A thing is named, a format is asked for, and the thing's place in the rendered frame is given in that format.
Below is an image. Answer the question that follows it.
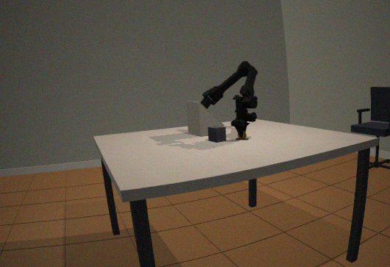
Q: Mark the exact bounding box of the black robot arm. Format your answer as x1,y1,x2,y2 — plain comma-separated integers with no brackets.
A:
200,61,258,122

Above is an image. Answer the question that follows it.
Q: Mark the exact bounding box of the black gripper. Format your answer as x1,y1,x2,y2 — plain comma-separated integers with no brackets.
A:
231,108,250,138

